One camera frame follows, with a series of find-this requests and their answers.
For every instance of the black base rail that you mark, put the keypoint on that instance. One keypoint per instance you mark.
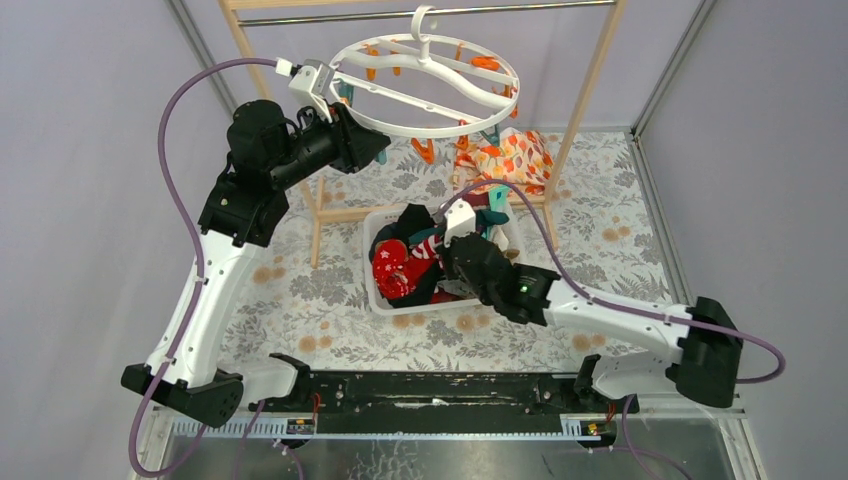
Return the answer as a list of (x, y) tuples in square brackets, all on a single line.
[(444, 403)]

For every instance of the red white striped sock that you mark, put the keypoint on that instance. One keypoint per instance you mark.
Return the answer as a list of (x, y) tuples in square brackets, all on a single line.
[(427, 250)]

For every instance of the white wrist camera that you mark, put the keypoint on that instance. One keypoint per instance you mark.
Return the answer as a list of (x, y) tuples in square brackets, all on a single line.
[(460, 220), (308, 83)]

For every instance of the black sock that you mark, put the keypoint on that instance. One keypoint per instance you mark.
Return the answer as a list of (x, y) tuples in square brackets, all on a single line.
[(413, 219)]

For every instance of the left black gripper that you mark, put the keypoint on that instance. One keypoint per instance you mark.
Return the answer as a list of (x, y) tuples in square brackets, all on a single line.
[(340, 134)]

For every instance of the wooden clothes rack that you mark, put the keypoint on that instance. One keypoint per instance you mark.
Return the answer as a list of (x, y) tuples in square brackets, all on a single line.
[(424, 146)]

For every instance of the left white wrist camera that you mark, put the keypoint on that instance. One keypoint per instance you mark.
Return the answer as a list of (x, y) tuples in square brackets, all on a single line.
[(308, 83)]

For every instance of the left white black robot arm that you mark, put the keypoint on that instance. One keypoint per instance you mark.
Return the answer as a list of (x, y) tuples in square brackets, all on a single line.
[(268, 154)]

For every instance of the orange floral cloth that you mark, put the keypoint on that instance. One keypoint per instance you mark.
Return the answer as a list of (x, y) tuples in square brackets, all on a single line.
[(518, 157)]

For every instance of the white round clip hanger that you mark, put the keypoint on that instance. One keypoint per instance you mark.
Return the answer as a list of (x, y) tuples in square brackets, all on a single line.
[(419, 83)]

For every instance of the white laundry basket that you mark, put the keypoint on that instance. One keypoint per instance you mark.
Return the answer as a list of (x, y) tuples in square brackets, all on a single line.
[(375, 221)]

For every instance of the dark green sock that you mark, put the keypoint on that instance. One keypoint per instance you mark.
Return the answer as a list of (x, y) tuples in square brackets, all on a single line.
[(485, 220)]

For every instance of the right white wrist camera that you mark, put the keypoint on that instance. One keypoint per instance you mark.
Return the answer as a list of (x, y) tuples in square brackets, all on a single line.
[(460, 220)]

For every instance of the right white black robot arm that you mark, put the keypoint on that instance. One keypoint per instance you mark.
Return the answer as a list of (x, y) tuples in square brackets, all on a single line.
[(692, 351)]

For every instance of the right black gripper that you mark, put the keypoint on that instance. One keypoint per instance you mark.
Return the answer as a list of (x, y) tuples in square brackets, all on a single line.
[(450, 272)]

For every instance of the red bear christmas sock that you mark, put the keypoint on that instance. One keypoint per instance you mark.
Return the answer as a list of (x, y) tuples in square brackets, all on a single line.
[(398, 275)]

